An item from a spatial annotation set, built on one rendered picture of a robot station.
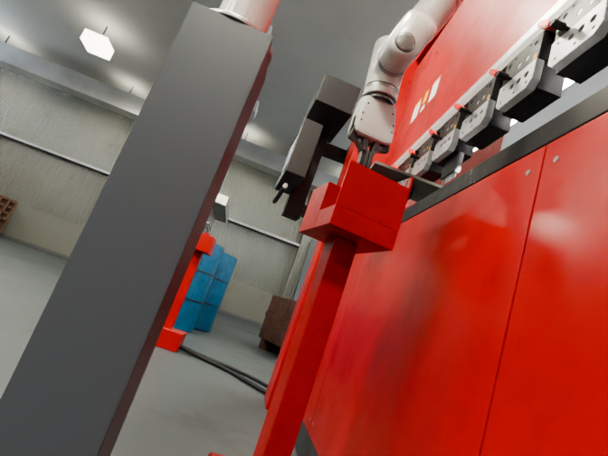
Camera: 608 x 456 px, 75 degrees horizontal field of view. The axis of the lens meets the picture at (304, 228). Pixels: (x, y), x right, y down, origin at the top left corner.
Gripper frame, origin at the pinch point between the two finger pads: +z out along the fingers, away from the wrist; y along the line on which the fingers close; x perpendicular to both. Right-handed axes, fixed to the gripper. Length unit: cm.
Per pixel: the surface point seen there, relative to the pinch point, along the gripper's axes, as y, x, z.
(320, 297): 1.8, -2.1, 32.7
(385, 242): -7.2, 4.9, 18.0
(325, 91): -24, -138, -96
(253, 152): -84, -851, -299
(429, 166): -47, -46, -29
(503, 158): -15.7, 25.5, 0.8
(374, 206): -2.5, 4.9, 11.2
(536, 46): -34, 11, -41
